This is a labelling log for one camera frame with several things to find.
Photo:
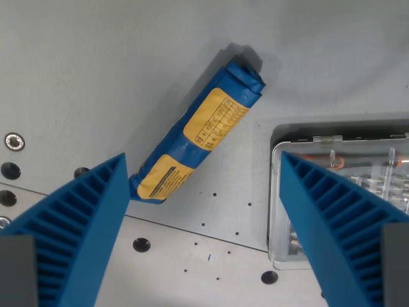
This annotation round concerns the clear plastic bit set case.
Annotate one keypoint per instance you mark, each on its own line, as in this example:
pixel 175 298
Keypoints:
pixel 345 179

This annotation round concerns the small silver bolt head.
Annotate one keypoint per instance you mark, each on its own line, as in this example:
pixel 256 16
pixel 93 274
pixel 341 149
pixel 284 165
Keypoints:
pixel 3 221

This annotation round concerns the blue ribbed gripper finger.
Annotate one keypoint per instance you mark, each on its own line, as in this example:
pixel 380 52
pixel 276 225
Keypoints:
pixel 80 224
pixel 338 230

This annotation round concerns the blue bag with yellow labels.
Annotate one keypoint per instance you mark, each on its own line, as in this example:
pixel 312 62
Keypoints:
pixel 198 134

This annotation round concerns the silver hex socket bolt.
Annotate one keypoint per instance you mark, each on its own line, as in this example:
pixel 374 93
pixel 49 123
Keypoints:
pixel 14 141

